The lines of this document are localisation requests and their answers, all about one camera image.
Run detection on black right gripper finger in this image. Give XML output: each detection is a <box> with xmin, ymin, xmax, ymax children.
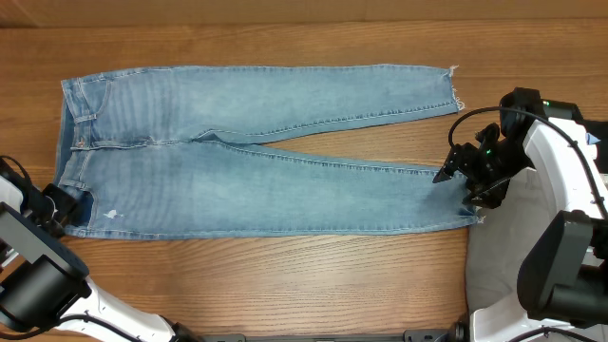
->
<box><xmin>463</xmin><ymin>182</ymin><xmax>508</xmax><ymax>209</ymax></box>
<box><xmin>432</xmin><ymin>164</ymin><xmax>455</xmax><ymax>183</ymax></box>

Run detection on light blue denim jeans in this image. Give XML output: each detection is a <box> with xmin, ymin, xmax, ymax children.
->
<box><xmin>54</xmin><ymin>65</ymin><xmax>478</xmax><ymax>240</ymax></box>

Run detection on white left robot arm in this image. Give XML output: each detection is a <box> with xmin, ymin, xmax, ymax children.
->
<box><xmin>1</xmin><ymin>156</ymin><xmax>198</xmax><ymax>342</ymax></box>

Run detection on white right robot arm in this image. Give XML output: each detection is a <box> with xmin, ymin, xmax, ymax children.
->
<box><xmin>407</xmin><ymin>87</ymin><xmax>607</xmax><ymax>341</ymax></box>

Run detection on grey folded garment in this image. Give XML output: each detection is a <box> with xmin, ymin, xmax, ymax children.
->
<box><xmin>465</xmin><ymin>168</ymin><xmax>552</xmax><ymax>312</ymax></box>

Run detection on black folded garment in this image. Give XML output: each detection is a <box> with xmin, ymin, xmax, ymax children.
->
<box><xmin>583</xmin><ymin>120</ymin><xmax>608</xmax><ymax>174</ymax></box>

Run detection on brown cardboard back panel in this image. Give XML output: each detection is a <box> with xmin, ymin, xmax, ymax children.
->
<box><xmin>1</xmin><ymin>0</ymin><xmax>607</xmax><ymax>28</ymax></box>

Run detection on black rail at table edge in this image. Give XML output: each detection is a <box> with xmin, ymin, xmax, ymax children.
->
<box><xmin>200</xmin><ymin>329</ymin><xmax>448</xmax><ymax>342</ymax></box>

